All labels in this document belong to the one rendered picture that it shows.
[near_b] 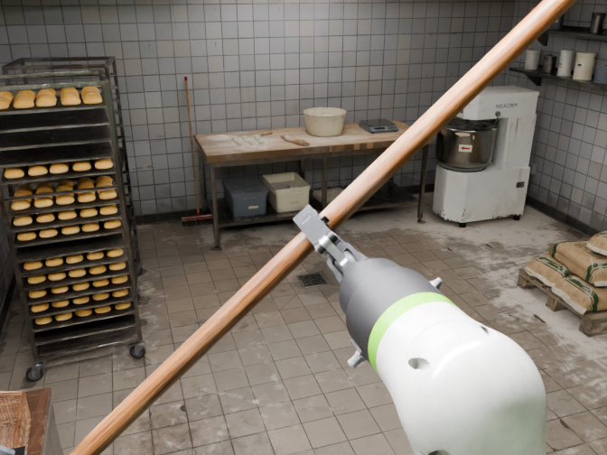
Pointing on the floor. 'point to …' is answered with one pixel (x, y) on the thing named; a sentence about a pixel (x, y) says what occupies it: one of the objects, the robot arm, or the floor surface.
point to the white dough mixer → (486, 157)
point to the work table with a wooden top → (226, 152)
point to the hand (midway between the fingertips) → (319, 231)
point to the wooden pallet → (592, 323)
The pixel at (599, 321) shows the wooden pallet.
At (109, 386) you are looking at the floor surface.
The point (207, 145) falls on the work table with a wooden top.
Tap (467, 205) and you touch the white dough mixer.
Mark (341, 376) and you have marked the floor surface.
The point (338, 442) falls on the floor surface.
